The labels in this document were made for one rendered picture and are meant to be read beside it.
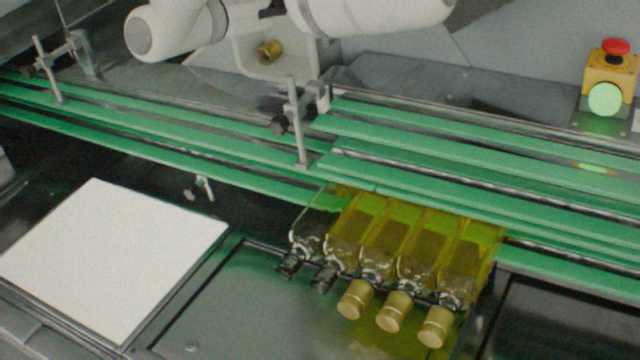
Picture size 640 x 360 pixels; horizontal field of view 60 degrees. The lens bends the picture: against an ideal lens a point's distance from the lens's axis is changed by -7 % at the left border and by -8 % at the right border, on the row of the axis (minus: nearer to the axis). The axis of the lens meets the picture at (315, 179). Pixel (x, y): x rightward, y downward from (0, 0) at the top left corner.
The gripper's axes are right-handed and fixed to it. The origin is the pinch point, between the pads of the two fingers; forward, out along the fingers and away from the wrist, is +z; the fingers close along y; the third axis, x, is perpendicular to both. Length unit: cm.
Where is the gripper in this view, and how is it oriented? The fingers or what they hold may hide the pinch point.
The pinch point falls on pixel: (268, 3)
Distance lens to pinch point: 99.0
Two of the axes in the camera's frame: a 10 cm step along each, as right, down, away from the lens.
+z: 5.1, -3.7, 7.7
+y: 8.6, 2.2, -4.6
